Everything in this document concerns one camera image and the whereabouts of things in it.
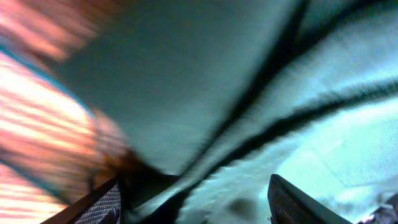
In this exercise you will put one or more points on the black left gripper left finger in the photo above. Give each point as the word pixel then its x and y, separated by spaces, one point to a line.
pixel 102 206

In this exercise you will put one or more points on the green cloth bag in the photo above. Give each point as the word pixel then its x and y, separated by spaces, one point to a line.
pixel 193 105

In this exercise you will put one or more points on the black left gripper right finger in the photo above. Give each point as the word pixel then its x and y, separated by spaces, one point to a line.
pixel 290 205

